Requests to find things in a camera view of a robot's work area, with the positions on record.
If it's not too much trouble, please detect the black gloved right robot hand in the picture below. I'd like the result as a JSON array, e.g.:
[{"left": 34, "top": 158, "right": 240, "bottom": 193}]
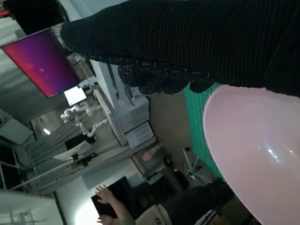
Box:
[{"left": 60, "top": 0, "right": 300, "bottom": 99}]

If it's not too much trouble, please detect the pink bowl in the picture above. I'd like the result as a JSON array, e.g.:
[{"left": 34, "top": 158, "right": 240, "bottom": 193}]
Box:
[{"left": 202, "top": 84, "right": 300, "bottom": 225}]

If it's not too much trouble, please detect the purple lit monitor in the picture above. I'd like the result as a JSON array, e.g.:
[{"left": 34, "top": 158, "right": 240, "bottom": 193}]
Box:
[{"left": 1, "top": 27, "right": 82, "bottom": 99}]

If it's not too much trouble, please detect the green cutting mat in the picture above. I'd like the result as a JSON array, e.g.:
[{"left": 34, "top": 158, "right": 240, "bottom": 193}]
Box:
[{"left": 184, "top": 82, "right": 226, "bottom": 179}]

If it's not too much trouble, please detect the person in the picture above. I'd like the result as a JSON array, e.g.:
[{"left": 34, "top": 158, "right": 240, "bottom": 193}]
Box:
[{"left": 95, "top": 184, "right": 179, "bottom": 225}]

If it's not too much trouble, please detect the small white mesh cabinet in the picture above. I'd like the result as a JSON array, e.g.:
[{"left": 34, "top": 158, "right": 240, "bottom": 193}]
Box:
[{"left": 124, "top": 121, "right": 157, "bottom": 150}]

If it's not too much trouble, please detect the small white lit screen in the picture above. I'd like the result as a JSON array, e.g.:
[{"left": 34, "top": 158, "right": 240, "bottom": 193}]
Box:
[{"left": 63, "top": 86, "right": 87, "bottom": 106}]

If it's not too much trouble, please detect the large white mesh cabinet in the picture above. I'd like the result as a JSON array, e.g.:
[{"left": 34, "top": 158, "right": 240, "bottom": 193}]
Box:
[{"left": 120, "top": 96, "right": 150, "bottom": 132}]

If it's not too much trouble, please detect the dark unlit monitor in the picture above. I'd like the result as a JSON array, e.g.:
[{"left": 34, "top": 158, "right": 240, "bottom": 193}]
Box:
[{"left": 90, "top": 177, "right": 131, "bottom": 218}]

